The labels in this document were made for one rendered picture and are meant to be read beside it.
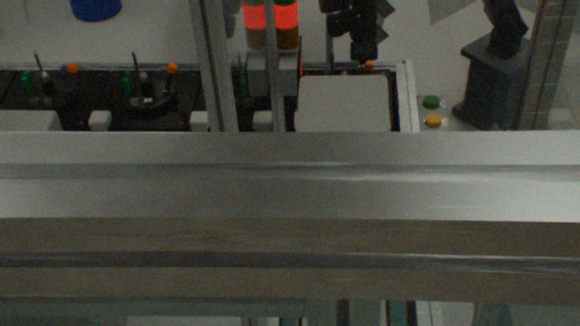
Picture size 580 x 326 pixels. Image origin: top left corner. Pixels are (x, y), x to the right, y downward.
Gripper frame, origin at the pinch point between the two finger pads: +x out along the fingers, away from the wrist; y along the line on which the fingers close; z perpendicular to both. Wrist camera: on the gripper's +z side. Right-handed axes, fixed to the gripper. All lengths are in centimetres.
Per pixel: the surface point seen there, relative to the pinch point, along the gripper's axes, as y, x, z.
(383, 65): -15.0, 14.5, -6.3
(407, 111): 3.6, 15.1, -11.5
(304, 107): 109, -70, 8
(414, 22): -51, 24, -17
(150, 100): 5, 11, 52
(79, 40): -43, 26, 85
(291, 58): 21.3, -13.1, 15.4
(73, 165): 133, -88, 12
